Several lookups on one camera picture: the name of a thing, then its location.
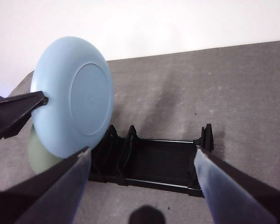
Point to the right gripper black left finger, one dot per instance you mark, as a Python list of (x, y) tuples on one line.
[(49, 198)]

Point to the black plate rack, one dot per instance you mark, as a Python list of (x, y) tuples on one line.
[(154, 161)]

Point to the pale green plate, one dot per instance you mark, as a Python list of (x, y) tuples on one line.
[(40, 158)]

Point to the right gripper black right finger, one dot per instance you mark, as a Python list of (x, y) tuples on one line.
[(235, 198)]

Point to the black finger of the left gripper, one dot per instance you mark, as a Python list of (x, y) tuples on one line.
[(11, 112)]

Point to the light blue plate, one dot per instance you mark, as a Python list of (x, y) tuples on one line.
[(88, 100)]

